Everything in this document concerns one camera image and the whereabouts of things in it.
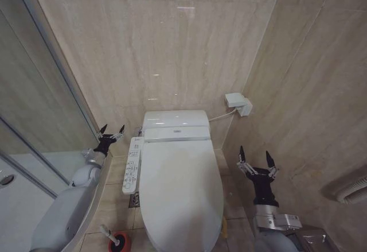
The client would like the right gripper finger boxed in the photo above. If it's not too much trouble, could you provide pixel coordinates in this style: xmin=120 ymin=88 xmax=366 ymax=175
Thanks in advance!
xmin=236 ymin=145 xmax=259 ymax=177
xmin=264 ymin=150 xmax=280 ymax=178

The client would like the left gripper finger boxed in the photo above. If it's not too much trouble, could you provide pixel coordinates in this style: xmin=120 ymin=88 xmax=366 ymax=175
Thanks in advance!
xmin=111 ymin=124 xmax=126 ymax=142
xmin=96 ymin=124 xmax=109 ymax=139

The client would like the white toilet tank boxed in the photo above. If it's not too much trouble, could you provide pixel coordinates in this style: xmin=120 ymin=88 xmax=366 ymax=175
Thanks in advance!
xmin=142 ymin=109 xmax=211 ymax=131

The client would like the white toilet lid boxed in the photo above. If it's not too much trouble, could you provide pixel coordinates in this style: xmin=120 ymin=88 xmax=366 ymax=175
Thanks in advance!
xmin=139 ymin=140 xmax=225 ymax=252

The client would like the red black brush holder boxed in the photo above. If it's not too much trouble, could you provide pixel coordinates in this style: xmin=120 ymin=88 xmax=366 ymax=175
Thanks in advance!
xmin=108 ymin=232 xmax=129 ymax=252

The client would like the white bidet control panel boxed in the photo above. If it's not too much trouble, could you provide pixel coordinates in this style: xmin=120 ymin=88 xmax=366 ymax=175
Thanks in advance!
xmin=122 ymin=136 xmax=144 ymax=195

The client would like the white bidet seat housing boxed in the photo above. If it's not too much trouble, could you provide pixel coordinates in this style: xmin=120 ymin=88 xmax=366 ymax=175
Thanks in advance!
xmin=143 ymin=126 xmax=210 ymax=144

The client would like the metal floor drain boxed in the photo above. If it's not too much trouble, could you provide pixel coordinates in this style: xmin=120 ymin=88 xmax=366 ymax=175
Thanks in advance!
xmin=128 ymin=193 xmax=142 ymax=208

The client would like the glass shower door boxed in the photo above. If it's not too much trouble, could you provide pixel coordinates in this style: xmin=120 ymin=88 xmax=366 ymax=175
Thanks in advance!
xmin=0 ymin=0 xmax=100 ymax=199

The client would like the round shower drain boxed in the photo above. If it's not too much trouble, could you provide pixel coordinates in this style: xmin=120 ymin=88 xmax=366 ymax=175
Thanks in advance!
xmin=0 ymin=173 xmax=15 ymax=187

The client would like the white shower tray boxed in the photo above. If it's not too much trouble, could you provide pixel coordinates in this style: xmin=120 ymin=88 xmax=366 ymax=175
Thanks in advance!
xmin=0 ymin=152 xmax=113 ymax=252

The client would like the white power cable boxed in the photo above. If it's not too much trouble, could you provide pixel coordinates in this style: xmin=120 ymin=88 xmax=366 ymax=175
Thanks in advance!
xmin=208 ymin=108 xmax=239 ymax=122

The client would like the white wall socket box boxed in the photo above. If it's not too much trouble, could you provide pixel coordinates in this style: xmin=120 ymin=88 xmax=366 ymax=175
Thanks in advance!
xmin=224 ymin=92 xmax=254 ymax=118

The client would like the grey wall paper holder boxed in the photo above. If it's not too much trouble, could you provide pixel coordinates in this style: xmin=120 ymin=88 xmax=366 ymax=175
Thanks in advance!
xmin=320 ymin=176 xmax=367 ymax=207

